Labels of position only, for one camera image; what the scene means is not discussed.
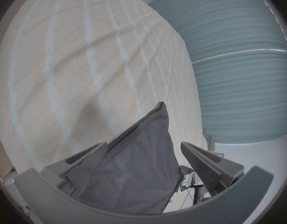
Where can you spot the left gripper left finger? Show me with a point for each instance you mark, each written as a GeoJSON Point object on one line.
{"type": "Point", "coordinates": [85, 167]}

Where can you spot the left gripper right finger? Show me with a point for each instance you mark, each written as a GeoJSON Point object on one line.
{"type": "Point", "coordinates": [204, 164]}

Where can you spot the black T-shirt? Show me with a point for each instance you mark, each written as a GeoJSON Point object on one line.
{"type": "Point", "coordinates": [138, 167]}

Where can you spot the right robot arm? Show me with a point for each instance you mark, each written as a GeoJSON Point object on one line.
{"type": "Point", "coordinates": [199, 195]}

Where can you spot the bed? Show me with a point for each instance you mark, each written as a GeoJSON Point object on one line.
{"type": "Point", "coordinates": [75, 66]}

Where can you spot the grey bedside table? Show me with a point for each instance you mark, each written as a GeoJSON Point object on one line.
{"type": "Point", "coordinates": [210, 141]}

